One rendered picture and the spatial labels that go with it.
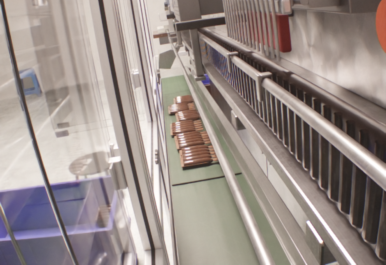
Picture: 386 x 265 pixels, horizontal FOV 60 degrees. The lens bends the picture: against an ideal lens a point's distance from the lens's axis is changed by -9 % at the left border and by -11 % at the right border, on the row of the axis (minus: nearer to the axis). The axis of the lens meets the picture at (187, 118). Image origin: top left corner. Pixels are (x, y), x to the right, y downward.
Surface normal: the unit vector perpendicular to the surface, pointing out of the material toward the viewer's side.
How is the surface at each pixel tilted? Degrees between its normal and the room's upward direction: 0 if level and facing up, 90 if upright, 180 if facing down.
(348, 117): 90
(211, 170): 2
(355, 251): 0
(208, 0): 90
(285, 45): 90
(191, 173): 2
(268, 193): 55
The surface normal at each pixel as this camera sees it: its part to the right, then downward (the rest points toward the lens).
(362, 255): -0.15, -0.94
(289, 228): -0.89, -0.41
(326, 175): -0.47, 0.34
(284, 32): 0.09, 0.30
